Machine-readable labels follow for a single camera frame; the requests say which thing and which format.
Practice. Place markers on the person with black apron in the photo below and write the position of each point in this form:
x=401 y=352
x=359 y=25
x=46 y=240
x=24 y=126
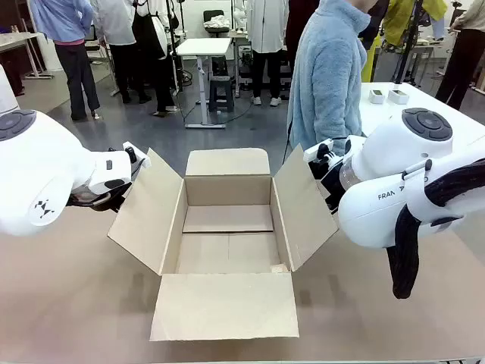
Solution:
x=155 y=38

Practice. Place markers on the small white foam scrap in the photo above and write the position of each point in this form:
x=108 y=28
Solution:
x=278 y=268

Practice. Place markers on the light wooden desk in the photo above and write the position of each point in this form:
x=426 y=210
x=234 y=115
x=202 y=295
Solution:
x=19 y=39

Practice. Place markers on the black office chair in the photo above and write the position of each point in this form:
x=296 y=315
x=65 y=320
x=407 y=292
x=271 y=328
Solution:
x=216 y=17

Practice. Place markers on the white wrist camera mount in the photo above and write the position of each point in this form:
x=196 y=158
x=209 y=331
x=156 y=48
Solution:
x=322 y=148
x=136 y=157

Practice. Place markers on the person in blue fleece jacket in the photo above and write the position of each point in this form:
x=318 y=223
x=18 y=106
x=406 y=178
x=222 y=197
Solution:
x=326 y=76

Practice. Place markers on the black step stool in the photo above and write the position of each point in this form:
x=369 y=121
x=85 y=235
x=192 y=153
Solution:
x=221 y=93

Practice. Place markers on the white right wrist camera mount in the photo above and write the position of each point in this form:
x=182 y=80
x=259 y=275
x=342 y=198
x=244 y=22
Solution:
x=322 y=148

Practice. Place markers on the person in long white shirt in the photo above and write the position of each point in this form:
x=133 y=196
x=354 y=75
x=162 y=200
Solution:
x=267 y=34

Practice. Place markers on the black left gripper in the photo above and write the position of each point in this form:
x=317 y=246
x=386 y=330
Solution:
x=108 y=199

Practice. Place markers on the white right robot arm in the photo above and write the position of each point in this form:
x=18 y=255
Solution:
x=379 y=212

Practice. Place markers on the brown cardboard box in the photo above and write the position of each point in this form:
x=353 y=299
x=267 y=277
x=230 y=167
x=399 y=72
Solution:
x=223 y=307

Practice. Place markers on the small white box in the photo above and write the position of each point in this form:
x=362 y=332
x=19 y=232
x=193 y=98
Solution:
x=376 y=96
x=398 y=97

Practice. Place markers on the black tripod stand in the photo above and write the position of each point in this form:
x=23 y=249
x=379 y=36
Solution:
x=407 y=53

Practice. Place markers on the person in blue shirt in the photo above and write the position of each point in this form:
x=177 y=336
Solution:
x=72 y=45

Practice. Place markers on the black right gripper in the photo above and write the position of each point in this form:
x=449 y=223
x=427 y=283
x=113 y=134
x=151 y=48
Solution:
x=330 y=189

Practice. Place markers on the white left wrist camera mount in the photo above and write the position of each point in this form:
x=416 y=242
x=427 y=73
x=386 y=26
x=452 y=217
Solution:
x=136 y=157

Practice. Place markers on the person in beige top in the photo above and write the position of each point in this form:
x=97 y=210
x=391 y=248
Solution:
x=466 y=57

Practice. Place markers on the white side table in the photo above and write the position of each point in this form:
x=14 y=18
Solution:
x=454 y=113

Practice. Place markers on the white standing desk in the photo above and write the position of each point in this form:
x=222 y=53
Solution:
x=204 y=47

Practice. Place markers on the person in yellow jacket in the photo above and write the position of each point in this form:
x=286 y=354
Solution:
x=398 y=19

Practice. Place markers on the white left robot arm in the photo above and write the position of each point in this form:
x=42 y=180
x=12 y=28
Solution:
x=38 y=170

